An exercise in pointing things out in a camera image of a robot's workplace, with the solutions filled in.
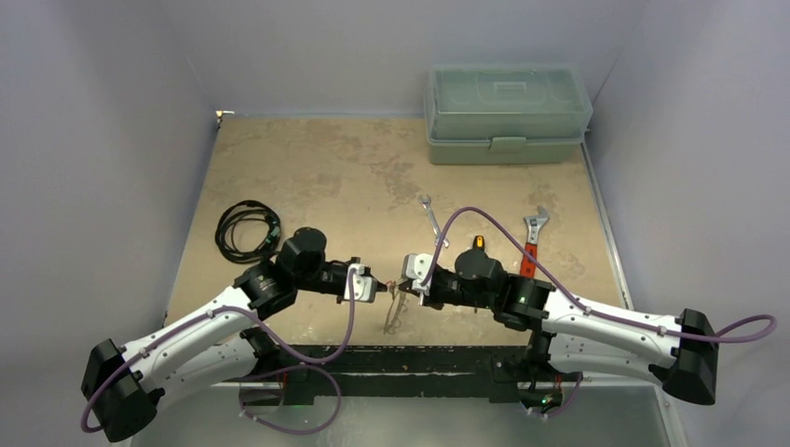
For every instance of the green translucent plastic toolbox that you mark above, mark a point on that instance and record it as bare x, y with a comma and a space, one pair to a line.
505, 114

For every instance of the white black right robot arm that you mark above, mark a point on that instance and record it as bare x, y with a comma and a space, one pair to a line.
570, 336

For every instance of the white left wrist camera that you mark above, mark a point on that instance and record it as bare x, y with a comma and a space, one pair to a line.
360, 285

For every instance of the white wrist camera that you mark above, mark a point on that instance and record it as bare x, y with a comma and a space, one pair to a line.
416, 267
360, 285

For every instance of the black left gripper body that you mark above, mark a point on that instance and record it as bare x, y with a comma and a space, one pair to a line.
325, 276

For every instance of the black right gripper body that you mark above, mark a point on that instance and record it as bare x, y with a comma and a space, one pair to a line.
433, 286

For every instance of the adjustable wrench red handle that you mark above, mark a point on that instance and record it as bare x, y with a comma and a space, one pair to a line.
533, 224

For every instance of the small silver open-end wrench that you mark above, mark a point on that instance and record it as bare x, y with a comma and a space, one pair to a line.
425, 201

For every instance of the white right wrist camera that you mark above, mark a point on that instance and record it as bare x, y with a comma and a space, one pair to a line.
416, 267

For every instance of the screwdriver black yellow handle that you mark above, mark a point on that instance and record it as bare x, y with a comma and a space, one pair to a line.
478, 243

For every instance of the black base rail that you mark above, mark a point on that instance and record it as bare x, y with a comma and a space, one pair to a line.
496, 373

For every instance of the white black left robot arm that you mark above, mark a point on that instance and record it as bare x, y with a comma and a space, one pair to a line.
225, 339

